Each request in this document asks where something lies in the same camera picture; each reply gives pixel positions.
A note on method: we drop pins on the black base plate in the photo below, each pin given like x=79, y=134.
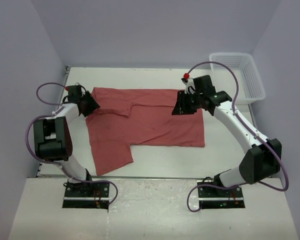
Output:
x=213, y=198
x=86, y=195

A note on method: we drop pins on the white plastic basket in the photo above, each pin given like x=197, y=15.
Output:
x=250, y=86

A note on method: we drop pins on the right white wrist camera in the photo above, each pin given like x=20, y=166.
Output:
x=189, y=85

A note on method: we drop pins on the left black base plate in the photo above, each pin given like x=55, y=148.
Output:
x=86, y=195

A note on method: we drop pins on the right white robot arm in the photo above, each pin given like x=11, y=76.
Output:
x=261, y=154

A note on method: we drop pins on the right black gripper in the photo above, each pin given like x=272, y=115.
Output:
x=181, y=108

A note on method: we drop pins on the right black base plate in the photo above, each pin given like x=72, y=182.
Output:
x=213, y=198

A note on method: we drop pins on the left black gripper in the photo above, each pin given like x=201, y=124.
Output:
x=92, y=105

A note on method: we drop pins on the red t shirt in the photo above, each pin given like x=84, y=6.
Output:
x=129, y=117

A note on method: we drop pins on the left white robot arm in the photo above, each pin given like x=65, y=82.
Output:
x=52, y=139

